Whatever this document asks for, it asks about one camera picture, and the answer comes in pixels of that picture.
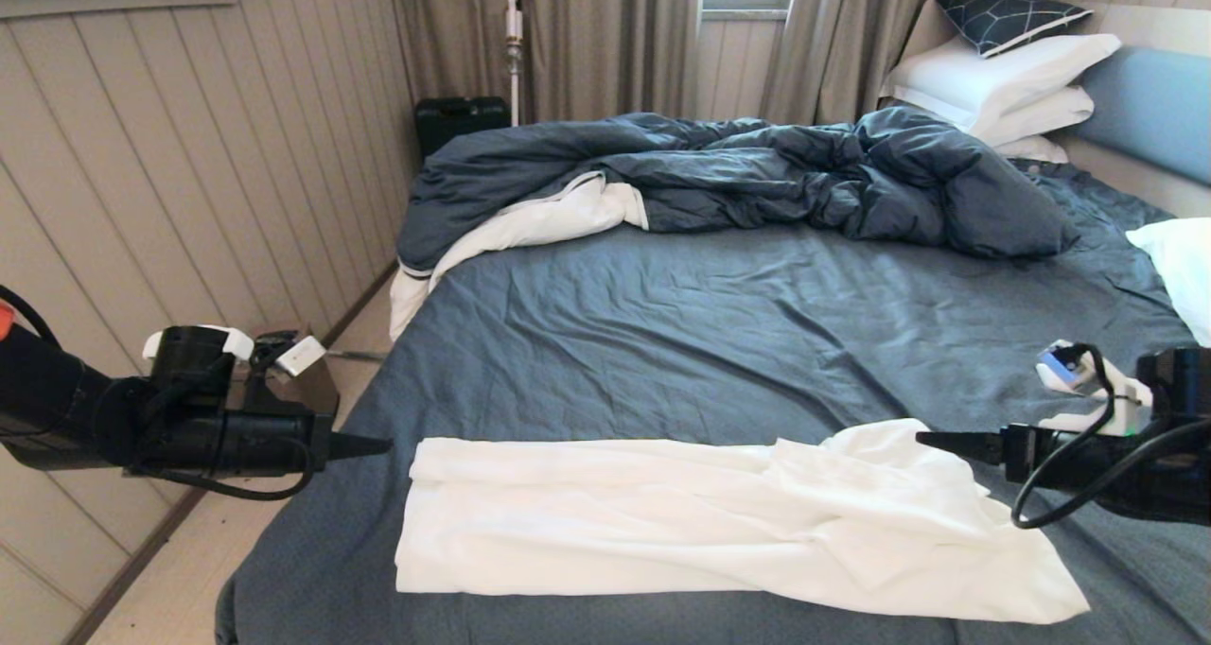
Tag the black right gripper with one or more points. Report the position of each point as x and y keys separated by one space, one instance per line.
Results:
x=1135 y=465

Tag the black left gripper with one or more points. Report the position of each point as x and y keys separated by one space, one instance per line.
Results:
x=246 y=442

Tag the white t-shirt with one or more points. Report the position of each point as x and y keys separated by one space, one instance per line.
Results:
x=662 y=522

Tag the beige trash bin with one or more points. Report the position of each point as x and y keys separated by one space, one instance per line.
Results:
x=317 y=390

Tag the blue patterned bed sheet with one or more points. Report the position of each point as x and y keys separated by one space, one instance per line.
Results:
x=757 y=323

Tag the white pillow without stack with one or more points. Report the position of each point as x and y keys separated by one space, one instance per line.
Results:
x=1183 y=267

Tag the flat white pillow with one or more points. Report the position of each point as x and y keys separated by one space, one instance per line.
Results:
x=1036 y=148

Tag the medium white pillow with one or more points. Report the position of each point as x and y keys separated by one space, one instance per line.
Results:
x=1041 y=115

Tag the black suitcase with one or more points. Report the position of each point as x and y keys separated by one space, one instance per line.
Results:
x=464 y=125

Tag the blue duvet with white lining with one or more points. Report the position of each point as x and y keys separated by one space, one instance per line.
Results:
x=757 y=172

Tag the large white pillow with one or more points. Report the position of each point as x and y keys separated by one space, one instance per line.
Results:
x=984 y=78

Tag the blue padded headboard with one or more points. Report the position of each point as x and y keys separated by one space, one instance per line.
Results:
x=1154 y=106

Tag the narrow beige curtain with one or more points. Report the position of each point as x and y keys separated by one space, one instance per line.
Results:
x=842 y=40

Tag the dark geometric patterned cushion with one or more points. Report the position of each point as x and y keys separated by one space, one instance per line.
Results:
x=1008 y=11

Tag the white stick vacuum cleaner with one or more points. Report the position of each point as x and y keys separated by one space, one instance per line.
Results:
x=514 y=40

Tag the wide beige curtain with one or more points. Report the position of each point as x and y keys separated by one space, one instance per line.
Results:
x=587 y=40

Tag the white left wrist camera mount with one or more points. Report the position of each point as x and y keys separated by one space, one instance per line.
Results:
x=303 y=354

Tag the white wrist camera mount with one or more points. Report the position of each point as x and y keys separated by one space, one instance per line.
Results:
x=1121 y=399
x=303 y=354

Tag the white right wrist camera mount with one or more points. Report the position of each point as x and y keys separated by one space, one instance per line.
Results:
x=1121 y=399

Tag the beige upholstered bed frame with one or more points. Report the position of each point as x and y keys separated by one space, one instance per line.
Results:
x=1135 y=182

